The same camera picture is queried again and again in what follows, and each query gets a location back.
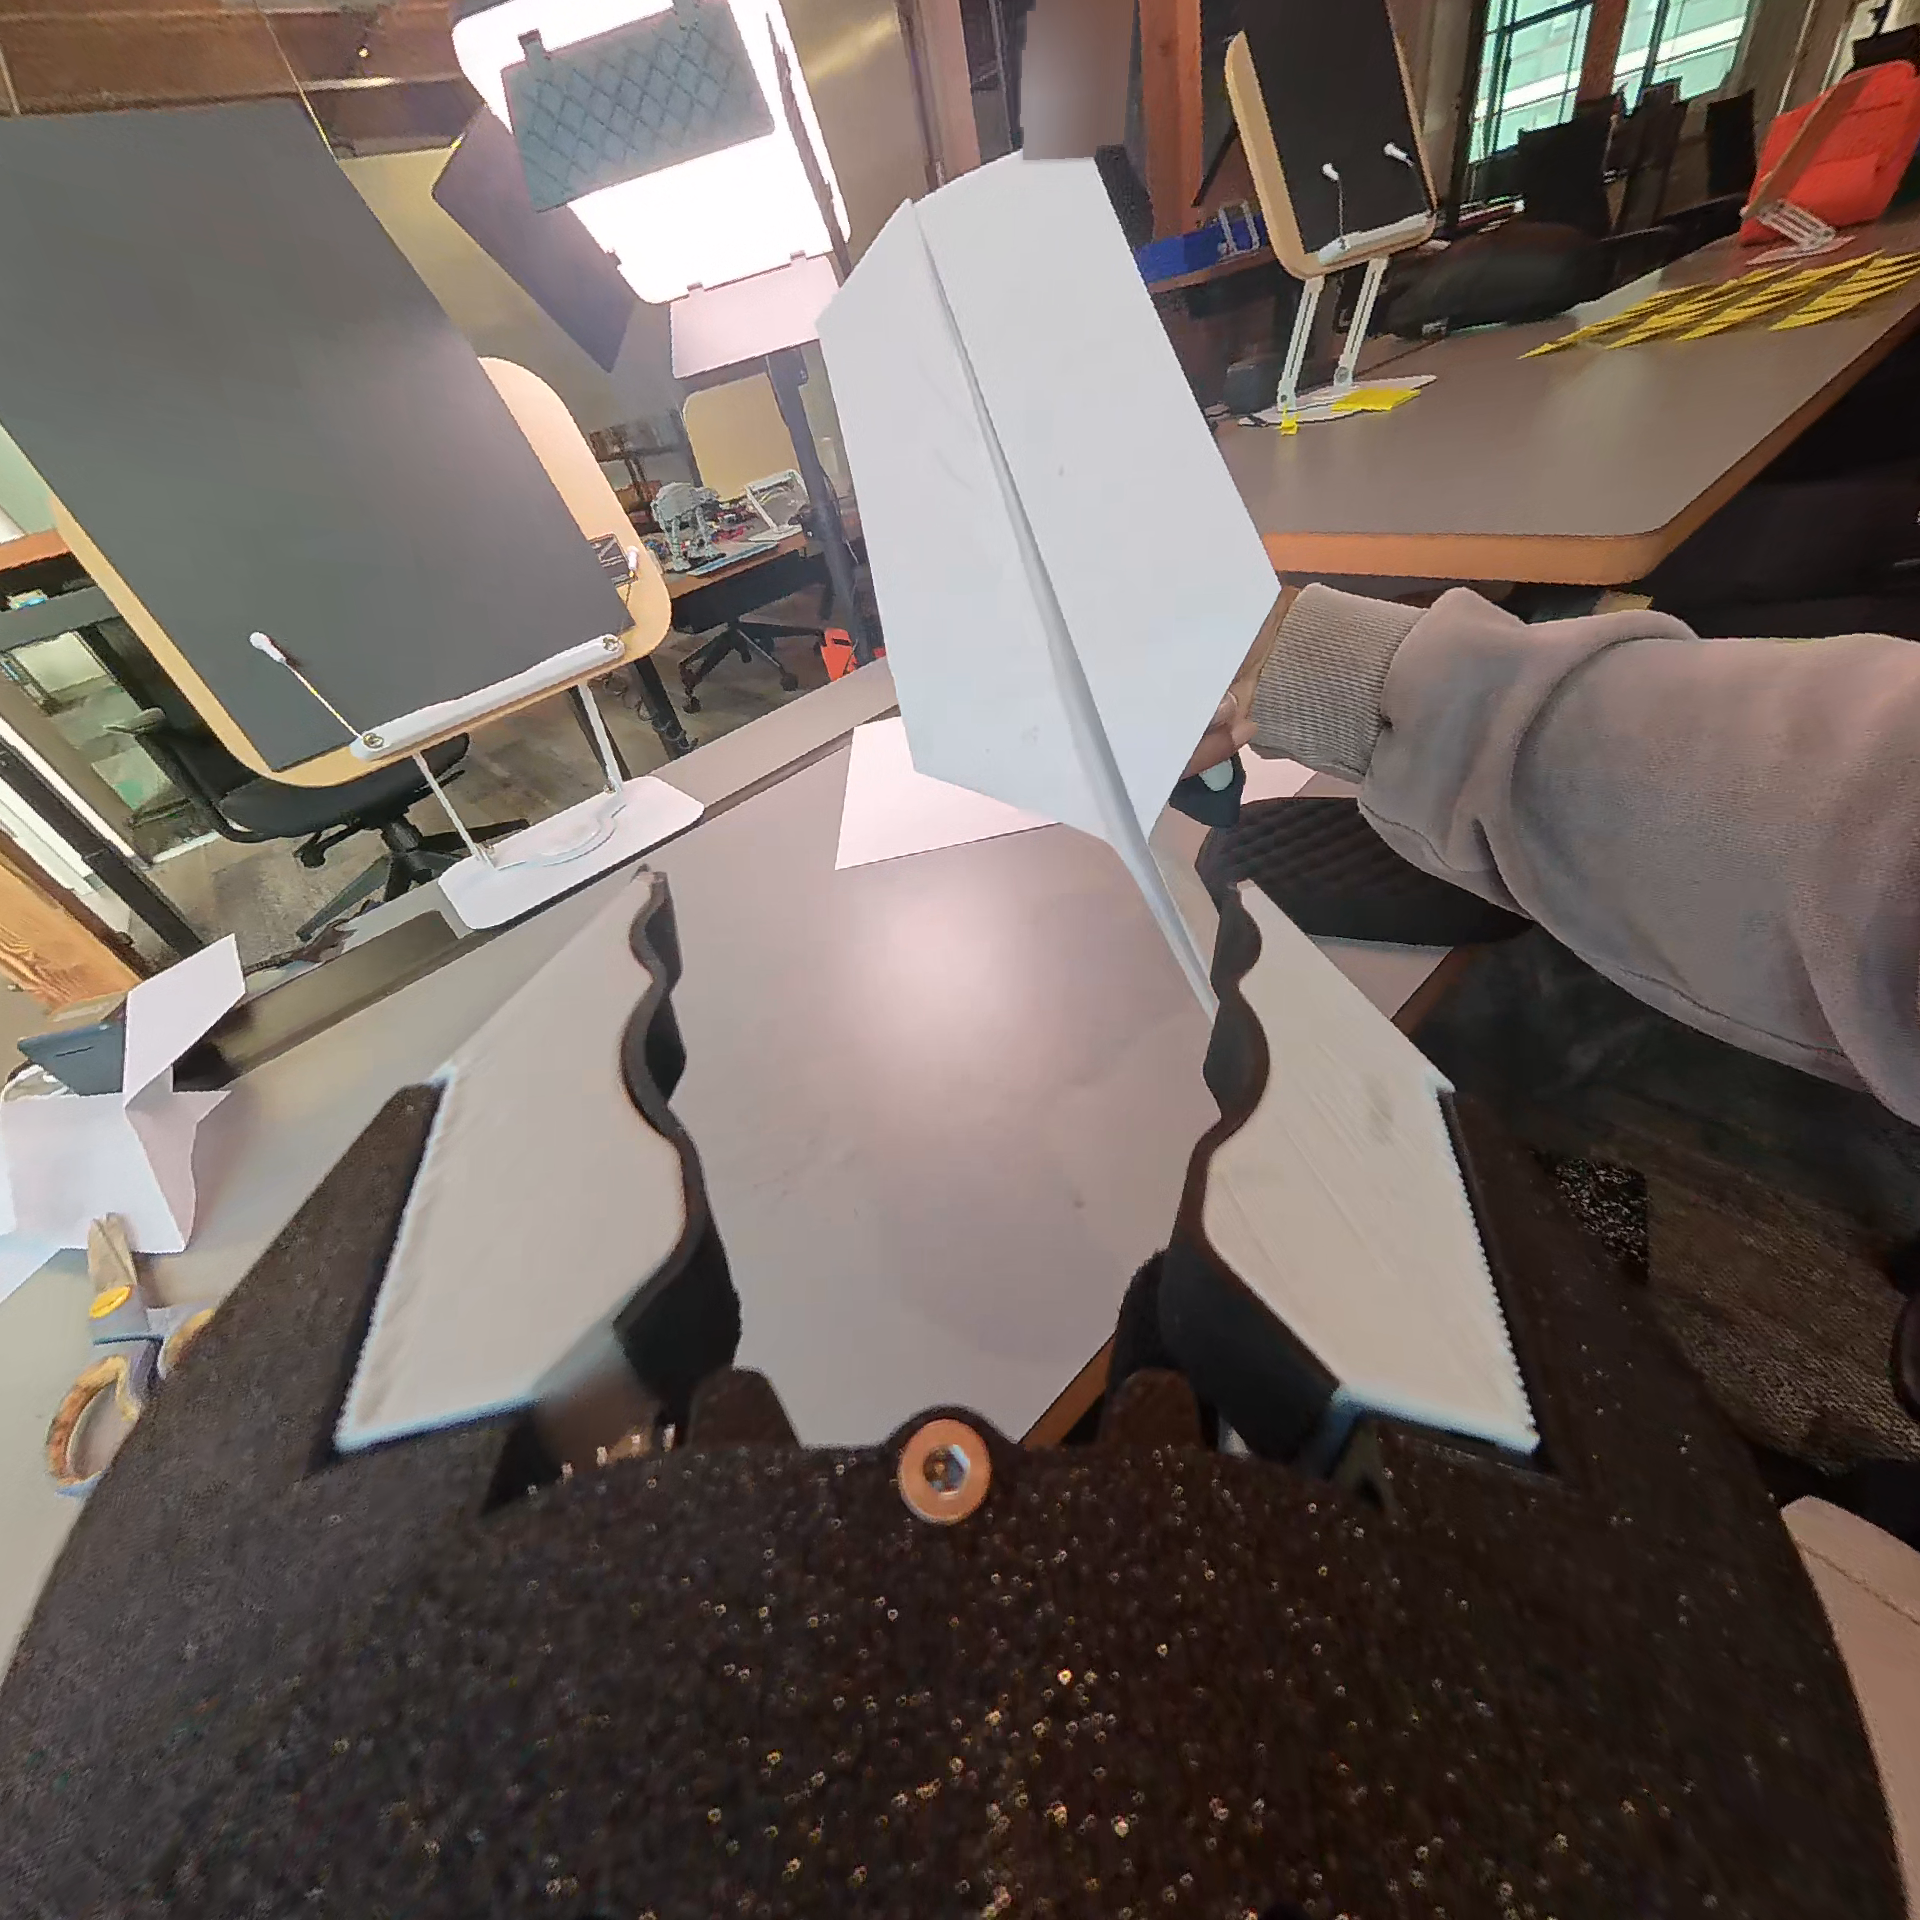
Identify orange bag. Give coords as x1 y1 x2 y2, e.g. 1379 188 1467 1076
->
1741 60 1920 248

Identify white paper plane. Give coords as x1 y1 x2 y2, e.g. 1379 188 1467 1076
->
0 936 248 1259

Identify black round cushion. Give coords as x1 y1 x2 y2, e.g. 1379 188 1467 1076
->
1198 793 1535 949

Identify group of yellow cards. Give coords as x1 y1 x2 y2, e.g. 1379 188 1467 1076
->
1519 248 1920 363

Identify person's right hand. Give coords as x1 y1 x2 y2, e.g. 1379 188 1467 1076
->
1186 679 1262 784

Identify black laptop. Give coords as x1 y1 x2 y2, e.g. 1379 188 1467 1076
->
0 98 672 790

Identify grey orange scissors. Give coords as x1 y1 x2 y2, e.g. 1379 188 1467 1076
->
43 1211 214 1501

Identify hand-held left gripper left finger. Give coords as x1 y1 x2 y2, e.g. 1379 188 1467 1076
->
331 869 744 1463

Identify black office chair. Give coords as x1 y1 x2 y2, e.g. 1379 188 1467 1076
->
112 704 526 939
678 617 823 719

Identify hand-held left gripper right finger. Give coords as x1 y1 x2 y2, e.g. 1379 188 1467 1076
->
1155 880 1540 1479

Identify grey desk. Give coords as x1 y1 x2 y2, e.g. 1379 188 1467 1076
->
0 658 1480 1669

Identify wooden desk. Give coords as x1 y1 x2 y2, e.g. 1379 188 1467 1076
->
1210 248 1920 592

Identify white paper sheet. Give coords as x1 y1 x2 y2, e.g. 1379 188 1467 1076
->
0 1184 77 1304
814 151 1283 1022
831 719 1059 876

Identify white laptop stand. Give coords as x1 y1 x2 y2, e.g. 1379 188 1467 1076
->
1273 141 1439 427
248 630 707 929

